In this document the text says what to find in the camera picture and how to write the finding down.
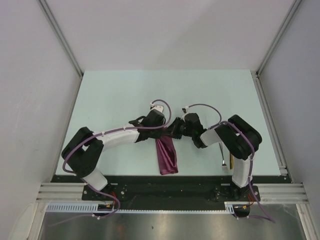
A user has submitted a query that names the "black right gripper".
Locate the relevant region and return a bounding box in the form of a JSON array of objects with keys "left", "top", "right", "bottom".
[{"left": 161, "top": 116, "right": 195, "bottom": 139}]

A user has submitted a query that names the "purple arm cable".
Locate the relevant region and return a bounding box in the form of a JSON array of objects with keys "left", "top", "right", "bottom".
[
  {"left": 47, "top": 99, "right": 172, "bottom": 227},
  {"left": 182, "top": 103, "right": 276, "bottom": 223}
]

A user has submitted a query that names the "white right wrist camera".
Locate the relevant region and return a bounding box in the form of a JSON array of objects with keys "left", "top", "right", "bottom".
[{"left": 181, "top": 105, "right": 190, "bottom": 122}]

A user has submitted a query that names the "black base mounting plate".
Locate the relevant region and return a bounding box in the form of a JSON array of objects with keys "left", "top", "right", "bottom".
[{"left": 51, "top": 174, "right": 292, "bottom": 212}]

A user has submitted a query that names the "white slotted cable duct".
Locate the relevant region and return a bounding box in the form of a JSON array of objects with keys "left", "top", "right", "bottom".
[{"left": 46, "top": 202, "right": 234, "bottom": 214}]

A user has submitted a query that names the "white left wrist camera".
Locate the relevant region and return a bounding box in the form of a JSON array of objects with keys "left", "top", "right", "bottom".
[{"left": 149, "top": 103, "right": 165, "bottom": 114}]

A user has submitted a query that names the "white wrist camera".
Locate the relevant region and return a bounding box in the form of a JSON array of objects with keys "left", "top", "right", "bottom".
[
  {"left": 149, "top": 103, "right": 165, "bottom": 114},
  {"left": 181, "top": 105, "right": 190, "bottom": 122}
]

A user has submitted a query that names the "right aluminium frame post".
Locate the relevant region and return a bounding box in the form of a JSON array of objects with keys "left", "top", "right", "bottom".
[{"left": 257, "top": 0, "right": 303, "bottom": 76}]

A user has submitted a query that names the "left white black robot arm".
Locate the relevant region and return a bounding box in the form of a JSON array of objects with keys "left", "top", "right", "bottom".
[{"left": 61, "top": 105, "right": 165, "bottom": 200}]

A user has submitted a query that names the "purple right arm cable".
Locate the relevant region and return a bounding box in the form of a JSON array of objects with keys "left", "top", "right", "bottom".
[{"left": 182, "top": 103, "right": 276, "bottom": 223}]

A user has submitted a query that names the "gold butter knife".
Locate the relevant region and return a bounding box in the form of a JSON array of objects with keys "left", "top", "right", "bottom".
[{"left": 229, "top": 153, "right": 234, "bottom": 170}]

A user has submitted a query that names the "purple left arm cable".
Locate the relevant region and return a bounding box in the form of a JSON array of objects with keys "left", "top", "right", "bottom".
[{"left": 47, "top": 99, "right": 172, "bottom": 227}]

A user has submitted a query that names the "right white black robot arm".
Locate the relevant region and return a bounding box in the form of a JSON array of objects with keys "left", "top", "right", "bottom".
[{"left": 164, "top": 113, "right": 263, "bottom": 201}]

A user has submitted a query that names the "silver metal fork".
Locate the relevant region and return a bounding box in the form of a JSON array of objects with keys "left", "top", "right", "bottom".
[{"left": 218, "top": 142, "right": 228, "bottom": 174}]

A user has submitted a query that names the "magenta satin napkin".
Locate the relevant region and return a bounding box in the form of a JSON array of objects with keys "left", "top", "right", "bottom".
[{"left": 155, "top": 135, "right": 179, "bottom": 175}]

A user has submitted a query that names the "aluminium front rail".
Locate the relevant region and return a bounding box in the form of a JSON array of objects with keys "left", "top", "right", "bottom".
[{"left": 36, "top": 183, "right": 309, "bottom": 204}]

